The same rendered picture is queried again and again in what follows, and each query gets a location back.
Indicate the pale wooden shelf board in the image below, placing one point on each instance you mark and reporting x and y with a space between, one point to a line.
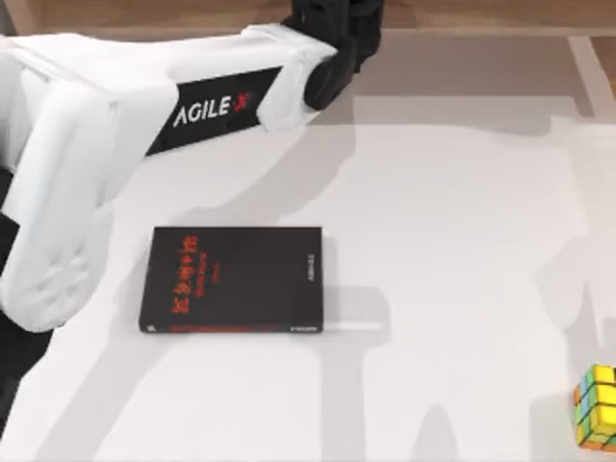
604 62

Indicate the black book with red lettering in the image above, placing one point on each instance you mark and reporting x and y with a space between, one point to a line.
226 284

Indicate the colourful puzzle cube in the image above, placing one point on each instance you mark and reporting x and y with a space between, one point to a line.
599 409

